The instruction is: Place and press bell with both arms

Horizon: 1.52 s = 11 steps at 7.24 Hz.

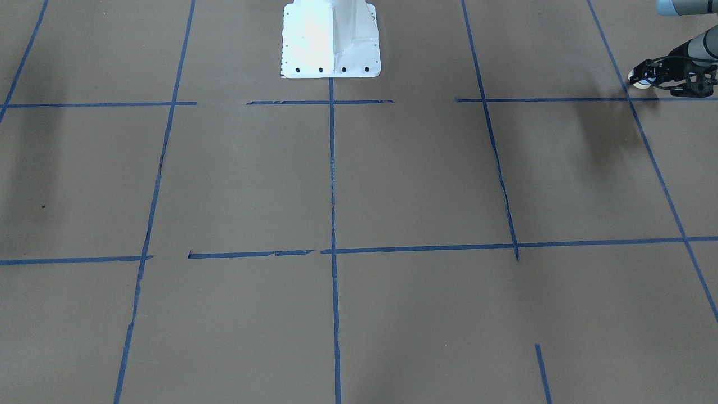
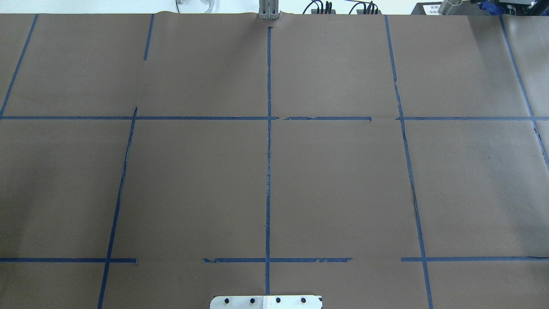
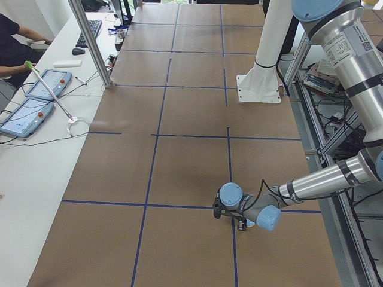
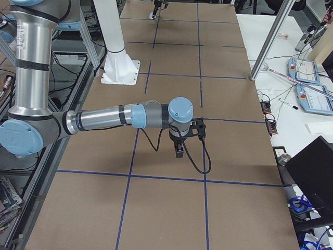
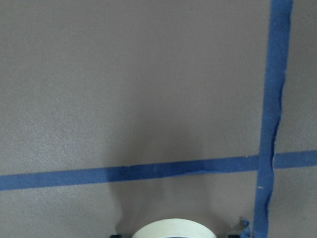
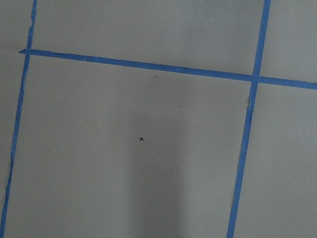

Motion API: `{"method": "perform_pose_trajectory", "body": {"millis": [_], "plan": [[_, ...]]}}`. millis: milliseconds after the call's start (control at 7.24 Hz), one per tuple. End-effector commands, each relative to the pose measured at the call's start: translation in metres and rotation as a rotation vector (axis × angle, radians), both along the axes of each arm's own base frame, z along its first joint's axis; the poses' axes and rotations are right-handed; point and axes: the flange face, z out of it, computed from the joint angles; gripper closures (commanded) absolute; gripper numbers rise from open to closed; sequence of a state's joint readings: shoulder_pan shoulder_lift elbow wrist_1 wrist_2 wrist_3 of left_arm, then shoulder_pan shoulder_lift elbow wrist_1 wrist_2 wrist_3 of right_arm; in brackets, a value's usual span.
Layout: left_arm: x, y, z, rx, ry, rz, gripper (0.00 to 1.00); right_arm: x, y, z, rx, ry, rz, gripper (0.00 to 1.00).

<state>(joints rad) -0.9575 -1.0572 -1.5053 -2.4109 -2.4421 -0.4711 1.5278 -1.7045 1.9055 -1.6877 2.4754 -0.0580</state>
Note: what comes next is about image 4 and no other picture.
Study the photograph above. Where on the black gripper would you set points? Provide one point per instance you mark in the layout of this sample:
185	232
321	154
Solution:
178	140
157	4

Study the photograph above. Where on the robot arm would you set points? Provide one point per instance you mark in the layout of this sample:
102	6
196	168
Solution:
31	125
159	5

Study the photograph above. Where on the left black connector block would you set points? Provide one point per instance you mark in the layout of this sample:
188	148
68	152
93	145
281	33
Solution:
266	107

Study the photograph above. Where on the silver metal cylinder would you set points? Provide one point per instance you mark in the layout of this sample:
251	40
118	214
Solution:
283	159

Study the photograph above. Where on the black marker pen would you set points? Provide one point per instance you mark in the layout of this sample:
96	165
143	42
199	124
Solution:
288	104

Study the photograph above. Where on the metal grabber stick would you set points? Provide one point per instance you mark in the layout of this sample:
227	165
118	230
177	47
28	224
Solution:
266	68

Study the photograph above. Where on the black monitor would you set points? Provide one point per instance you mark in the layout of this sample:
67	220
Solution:
311	170

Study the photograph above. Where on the near teach pendant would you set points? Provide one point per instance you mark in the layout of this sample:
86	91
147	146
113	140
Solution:
312	101

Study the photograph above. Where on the teach pendant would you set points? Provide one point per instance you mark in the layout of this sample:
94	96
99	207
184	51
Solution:
312	101
303	70

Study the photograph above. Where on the far teach pendant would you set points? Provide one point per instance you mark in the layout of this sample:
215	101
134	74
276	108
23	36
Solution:
303	70

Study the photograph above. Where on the stack of books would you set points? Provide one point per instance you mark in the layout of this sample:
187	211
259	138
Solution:
11	203

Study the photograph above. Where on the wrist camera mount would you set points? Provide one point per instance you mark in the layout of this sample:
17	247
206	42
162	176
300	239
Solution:
197	128

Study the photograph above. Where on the white camera mast base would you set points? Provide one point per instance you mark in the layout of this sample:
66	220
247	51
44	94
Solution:
119	68

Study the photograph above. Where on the aluminium table frame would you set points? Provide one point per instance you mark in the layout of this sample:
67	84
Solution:
36	180

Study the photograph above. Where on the aluminium frame post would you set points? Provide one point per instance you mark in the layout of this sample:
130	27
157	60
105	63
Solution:
275	28

